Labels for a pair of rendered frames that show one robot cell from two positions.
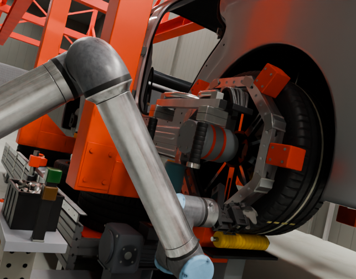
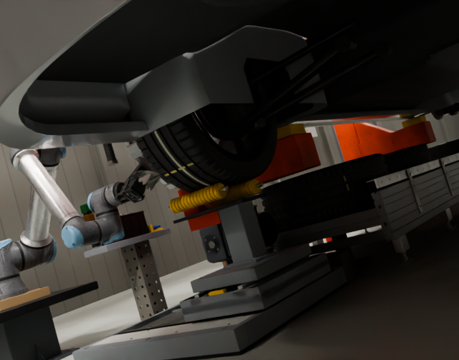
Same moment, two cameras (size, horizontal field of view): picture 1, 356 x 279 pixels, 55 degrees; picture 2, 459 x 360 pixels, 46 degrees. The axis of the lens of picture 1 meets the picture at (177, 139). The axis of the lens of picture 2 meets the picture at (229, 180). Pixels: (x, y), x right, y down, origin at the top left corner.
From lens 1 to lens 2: 239 cm
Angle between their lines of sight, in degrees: 68
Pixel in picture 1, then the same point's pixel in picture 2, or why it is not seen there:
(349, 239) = not seen: outside the picture
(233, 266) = (229, 223)
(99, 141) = not seen: hidden behind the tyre
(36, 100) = not seen: hidden behind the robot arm
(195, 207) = (96, 195)
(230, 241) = (175, 203)
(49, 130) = (369, 137)
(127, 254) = (210, 243)
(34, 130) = (353, 146)
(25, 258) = (135, 263)
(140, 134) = (29, 176)
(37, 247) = (95, 251)
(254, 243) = (200, 196)
